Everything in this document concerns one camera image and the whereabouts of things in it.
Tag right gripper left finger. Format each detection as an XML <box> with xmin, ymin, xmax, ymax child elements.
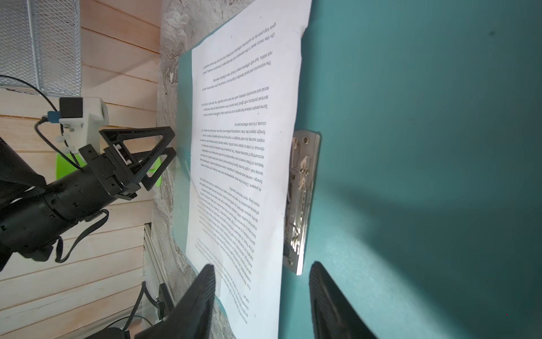
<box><xmin>135</xmin><ymin>264</ymin><xmax>216</xmax><ymax>338</ymax></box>

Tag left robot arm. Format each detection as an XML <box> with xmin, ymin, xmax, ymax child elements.
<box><xmin>1</xmin><ymin>127</ymin><xmax>176</xmax><ymax>266</ymax></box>

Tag silver folder clip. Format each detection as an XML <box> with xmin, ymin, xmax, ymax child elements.
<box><xmin>283</xmin><ymin>130</ymin><xmax>321</xmax><ymax>275</ymax></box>

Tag teal paper folder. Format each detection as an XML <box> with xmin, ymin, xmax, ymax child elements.
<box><xmin>171</xmin><ymin>0</ymin><xmax>542</xmax><ymax>339</ymax></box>

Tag white wire mesh shelf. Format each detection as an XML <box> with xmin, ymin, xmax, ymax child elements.
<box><xmin>1</xmin><ymin>1</ymin><xmax>82</xmax><ymax>97</ymax></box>

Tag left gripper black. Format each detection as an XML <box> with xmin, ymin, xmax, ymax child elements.
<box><xmin>79</xmin><ymin>127</ymin><xmax>176</xmax><ymax>201</ymax></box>

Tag printed paper sheet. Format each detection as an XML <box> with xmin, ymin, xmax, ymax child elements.
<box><xmin>185</xmin><ymin>1</ymin><xmax>311</xmax><ymax>338</ymax></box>

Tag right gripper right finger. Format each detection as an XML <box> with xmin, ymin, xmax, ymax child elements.
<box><xmin>309</xmin><ymin>261</ymin><xmax>376</xmax><ymax>339</ymax></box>

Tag green plastic goblet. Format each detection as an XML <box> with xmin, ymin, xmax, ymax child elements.
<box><xmin>55</xmin><ymin>155</ymin><xmax>162</xmax><ymax>187</ymax></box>

